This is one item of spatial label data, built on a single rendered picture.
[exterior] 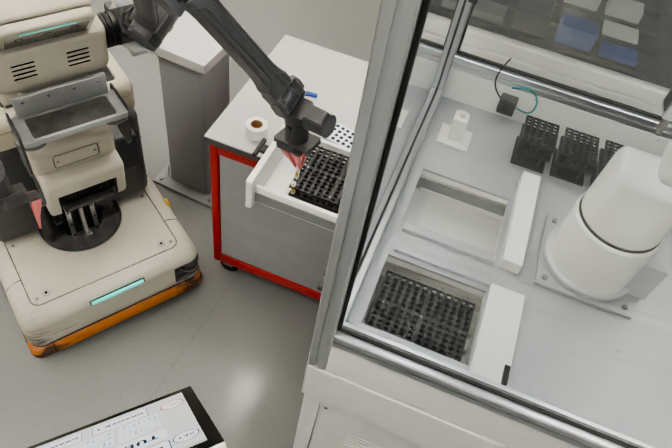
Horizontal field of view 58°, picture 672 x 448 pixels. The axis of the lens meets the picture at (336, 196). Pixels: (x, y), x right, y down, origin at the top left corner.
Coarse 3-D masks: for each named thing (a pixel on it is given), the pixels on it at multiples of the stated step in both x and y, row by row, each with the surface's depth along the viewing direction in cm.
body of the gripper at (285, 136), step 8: (288, 128) 145; (296, 128) 144; (280, 136) 150; (288, 136) 147; (296, 136) 146; (304, 136) 147; (312, 136) 150; (288, 144) 148; (296, 144) 148; (304, 144) 148; (312, 144) 148; (304, 152) 147
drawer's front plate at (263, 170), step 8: (272, 144) 166; (272, 152) 165; (280, 152) 173; (264, 160) 162; (272, 160) 168; (280, 160) 176; (256, 168) 160; (264, 168) 163; (272, 168) 170; (256, 176) 158; (264, 176) 166; (248, 184) 157; (256, 184) 161; (264, 184) 168; (248, 192) 160; (248, 200) 162
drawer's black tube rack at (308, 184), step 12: (324, 156) 170; (336, 156) 170; (312, 168) 166; (324, 168) 167; (336, 168) 167; (300, 180) 163; (312, 180) 167; (324, 180) 164; (336, 180) 165; (300, 192) 165; (312, 192) 164; (324, 192) 161; (336, 192) 162; (312, 204) 163; (324, 204) 163; (336, 204) 159
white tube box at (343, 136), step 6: (336, 126) 195; (342, 126) 194; (336, 132) 192; (342, 132) 192; (348, 132) 194; (324, 138) 190; (330, 138) 190; (336, 138) 190; (342, 138) 192; (348, 138) 191; (342, 144) 190; (348, 144) 189
